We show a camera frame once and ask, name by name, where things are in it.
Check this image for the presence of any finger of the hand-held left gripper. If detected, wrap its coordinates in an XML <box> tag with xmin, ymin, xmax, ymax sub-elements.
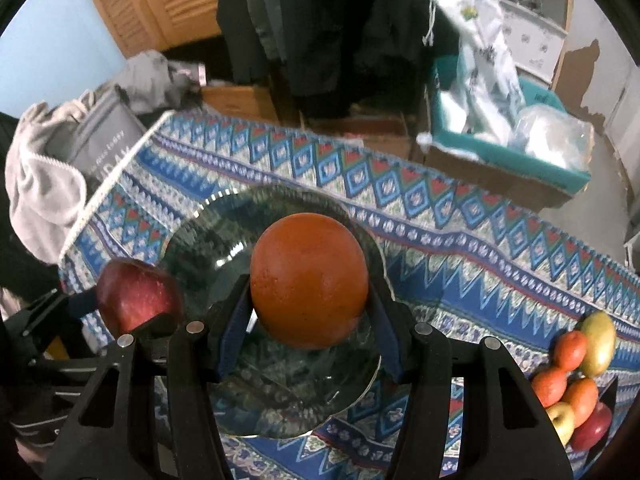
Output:
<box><xmin>22</xmin><ymin>287</ymin><xmax>101</xmax><ymax>341</ymax></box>
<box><xmin>132</xmin><ymin>312</ymin><xmax>183</xmax><ymax>335</ymax></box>

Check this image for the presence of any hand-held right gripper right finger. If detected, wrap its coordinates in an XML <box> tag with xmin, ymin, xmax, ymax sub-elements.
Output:
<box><xmin>367</xmin><ymin>280</ymin><xmax>573</xmax><ymax>480</ymax></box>

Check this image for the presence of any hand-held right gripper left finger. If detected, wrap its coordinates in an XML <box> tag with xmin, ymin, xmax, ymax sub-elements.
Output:
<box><xmin>42</xmin><ymin>272</ymin><xmax>253</xmax><ymax>480</ymax></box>

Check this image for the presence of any red apple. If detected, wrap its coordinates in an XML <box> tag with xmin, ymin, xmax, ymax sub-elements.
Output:
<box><xmin>569</xmin><ymin>402</ymin><xmax>613</xmax><ymax>452</ymax></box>
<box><xmin>96</xmin><ymin>258</ymin><xmax>185</xmax><ymax>345</ymax></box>

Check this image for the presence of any large orange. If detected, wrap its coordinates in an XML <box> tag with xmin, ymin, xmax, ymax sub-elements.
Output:
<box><xmin>249</xmin><ymin>213</ymin><xmax>371</xmax><ymax>351</ymax></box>

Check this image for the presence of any dark glass plate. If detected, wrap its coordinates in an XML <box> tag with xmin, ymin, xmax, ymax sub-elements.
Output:
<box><xmin>160</xmin><ymin>183</ymin><xmax>401</xmax><ymax>438</ymax></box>

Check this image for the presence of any blue patterned tablecloth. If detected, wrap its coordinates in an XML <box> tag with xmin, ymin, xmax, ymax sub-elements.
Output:
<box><xmin>59</xmin><ymin>110</ymin><xmax>640</xmax><ymax>480</ymax></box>

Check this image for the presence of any light grey hoodie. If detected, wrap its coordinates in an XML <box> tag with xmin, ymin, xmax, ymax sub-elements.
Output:
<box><xmin>5</xmin><ymin>89</ymin><xmax>108</xmax><ymax>266</ymax></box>

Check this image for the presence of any grey printed bag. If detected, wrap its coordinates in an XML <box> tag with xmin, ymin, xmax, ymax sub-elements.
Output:
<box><xmin>67</xmin><ymin>85</ymin><xmax>151</xmax><ymax>186</ymax></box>

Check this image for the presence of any large cardboard box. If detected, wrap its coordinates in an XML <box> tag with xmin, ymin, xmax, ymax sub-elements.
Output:
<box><xmin>412</xmin><ymin>85</ymin><xmax>591</xmax><ymax>213</ymax></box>

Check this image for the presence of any small cardboard box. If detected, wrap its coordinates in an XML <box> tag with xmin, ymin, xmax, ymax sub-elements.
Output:
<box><xmin>300</xmin><ymin>105</ymin><xmax>421</xmax><ymax>161</ymax></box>

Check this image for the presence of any teal box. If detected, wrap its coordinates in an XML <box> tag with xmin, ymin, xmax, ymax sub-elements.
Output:
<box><xmin>430</xmin><ymin>57</ymin><xmax>591</xmax><ymax>193</ymax></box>

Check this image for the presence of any crumpled grey cloth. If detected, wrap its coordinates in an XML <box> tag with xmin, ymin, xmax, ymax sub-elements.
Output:
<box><xmin>117</xmin><ymin>51</ymin><xmax>203</xmax><ymax>113</ymax></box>

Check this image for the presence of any wooden box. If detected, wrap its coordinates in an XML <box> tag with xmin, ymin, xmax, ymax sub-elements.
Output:
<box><xmin>200</xmin><ymin>85</ymin><xmax>281</xmax><ymax>123</ymax></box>

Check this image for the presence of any white rack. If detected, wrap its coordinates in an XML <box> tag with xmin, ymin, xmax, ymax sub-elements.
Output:
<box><xmin>622</xmin><ymin>232</ymin><xmax>640</xmax><ymax>276</ymax></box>

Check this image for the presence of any clear plastic bag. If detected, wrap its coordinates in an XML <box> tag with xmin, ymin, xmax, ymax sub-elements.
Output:
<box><xmin>515</xmin><ymin>105</ymin><xmax>596</xmax><ymax>171</ymax></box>

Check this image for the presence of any white printed plastic bag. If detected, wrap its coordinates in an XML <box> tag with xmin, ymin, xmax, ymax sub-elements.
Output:
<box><xmin>407</xmin><ymin>0</ymin><xmax>526</xmax><ymax>143</ymax></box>

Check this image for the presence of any black hanging jacket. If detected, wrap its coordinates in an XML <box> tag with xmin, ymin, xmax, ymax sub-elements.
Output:
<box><xmin>215</xmin><ymin>0</ymin><xmax>431</xmax><ymax>116</ymax></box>

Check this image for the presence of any wooden louvre door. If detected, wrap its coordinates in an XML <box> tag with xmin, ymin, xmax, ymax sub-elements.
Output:
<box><xmin>75</xmin><ymin>0</ymin><xmax>223</xmax><ymax>58</ymax></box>

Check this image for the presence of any white patterned cabinet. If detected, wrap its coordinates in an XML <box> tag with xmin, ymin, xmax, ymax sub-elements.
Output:
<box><xmin>500</xmin><ymin>10</ymin><xmax>566</xmax><ymax>77</ymax></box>

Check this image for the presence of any wooden shelf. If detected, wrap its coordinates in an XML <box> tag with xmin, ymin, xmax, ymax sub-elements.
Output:
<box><xmin>492</xmin><ymin>0</ymin><xmax>576</xmax><ymax>91</ymax></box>

